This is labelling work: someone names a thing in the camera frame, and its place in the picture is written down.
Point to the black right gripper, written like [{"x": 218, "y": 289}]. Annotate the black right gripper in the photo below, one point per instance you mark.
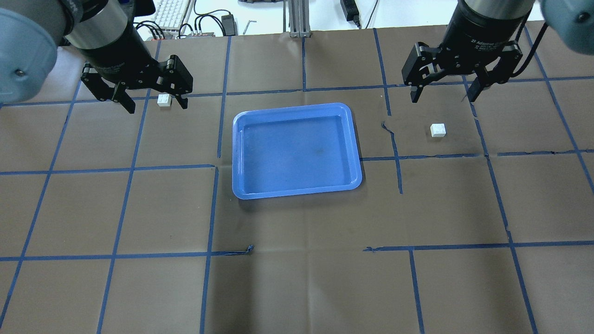
[{"x": 478, "y": 33}]

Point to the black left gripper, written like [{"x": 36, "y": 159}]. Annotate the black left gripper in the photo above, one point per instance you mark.
[{"x": 116, "y": 52}]

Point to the white block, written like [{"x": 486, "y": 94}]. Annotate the white block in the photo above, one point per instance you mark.
[
  {"x": 164, "y": 100},
  {"x": 438, "y": 130}
]

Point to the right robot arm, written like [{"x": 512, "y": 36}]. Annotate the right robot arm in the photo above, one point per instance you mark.
[{"x": 482, "y": 39}]

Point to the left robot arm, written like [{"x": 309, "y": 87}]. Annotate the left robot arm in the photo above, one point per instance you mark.
[{"x": 117, "y": 59}]

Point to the blue plastic tray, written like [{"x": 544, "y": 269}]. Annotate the blue plastic tray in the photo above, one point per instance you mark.
[{"x": 295, "y": 151}]

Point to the white keyboard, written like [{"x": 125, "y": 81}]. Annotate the white keyboard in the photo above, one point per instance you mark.
[{"x": 171, "y": 14}]

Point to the black power adapter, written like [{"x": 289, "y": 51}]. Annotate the black power adapter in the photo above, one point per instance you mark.
[{"x": 228, "y": 23}]

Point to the aluminium frame post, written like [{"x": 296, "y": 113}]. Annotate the aluminium frame post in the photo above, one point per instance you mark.
[{"x": 298, "y": 14}]

